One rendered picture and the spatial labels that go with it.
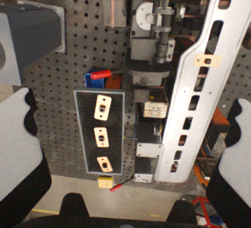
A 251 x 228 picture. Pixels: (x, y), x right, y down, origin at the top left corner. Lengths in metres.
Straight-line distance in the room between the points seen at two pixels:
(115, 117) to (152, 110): 0.15
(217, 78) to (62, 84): 0.80
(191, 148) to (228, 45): 0.47
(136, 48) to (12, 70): 0.38
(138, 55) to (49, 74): 0.73
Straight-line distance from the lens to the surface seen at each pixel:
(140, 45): 0.40
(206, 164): 1.01
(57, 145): 1.39
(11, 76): 0.61
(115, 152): 0.59
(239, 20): 0.63
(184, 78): 0.62
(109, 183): 0.76
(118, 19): 0.47
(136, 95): 0.51
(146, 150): 0.66
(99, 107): 0.46
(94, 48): 0.91
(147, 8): 0.44
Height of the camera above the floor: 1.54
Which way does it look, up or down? 58 degrees down
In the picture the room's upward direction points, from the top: 175 degrees counter-clockwise
